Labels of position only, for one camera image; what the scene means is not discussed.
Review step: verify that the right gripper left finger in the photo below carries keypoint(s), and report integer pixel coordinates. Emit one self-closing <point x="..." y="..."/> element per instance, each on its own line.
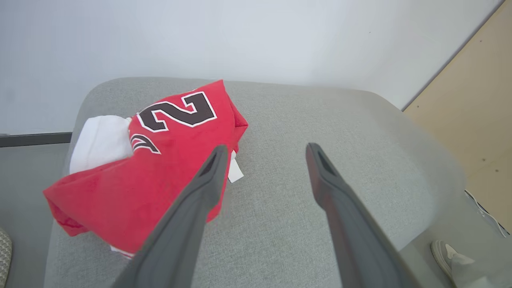
<point x="180" y="232"/>

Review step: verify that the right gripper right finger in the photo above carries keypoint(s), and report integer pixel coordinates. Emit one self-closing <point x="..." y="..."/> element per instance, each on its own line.
<point x="356" y="240"/>

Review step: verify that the red jersey with white sleeves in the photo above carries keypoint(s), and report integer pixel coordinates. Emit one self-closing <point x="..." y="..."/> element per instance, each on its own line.
<point x="120" y="192"/>

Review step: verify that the grey fabric sofa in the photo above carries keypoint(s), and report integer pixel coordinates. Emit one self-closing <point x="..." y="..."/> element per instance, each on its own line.
<point x="288" y="120"/>

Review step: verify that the grey white shoe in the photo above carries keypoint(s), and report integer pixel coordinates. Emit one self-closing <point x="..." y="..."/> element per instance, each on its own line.
<point x="440" y="254"/>

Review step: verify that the grey trouser leg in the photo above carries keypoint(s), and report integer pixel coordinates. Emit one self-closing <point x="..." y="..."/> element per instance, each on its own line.
<point x="468" y="274"/>

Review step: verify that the black skirting board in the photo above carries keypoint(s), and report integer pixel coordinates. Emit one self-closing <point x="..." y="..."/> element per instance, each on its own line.
<point x="36" y="139"/>

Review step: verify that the cream perforated laundry basket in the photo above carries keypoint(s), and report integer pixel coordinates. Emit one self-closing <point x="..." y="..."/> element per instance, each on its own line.
<point x="4" y="256"/>

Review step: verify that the light wooden panel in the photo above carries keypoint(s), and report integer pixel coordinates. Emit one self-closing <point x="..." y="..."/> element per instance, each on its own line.
<point x="480" y="112"/>

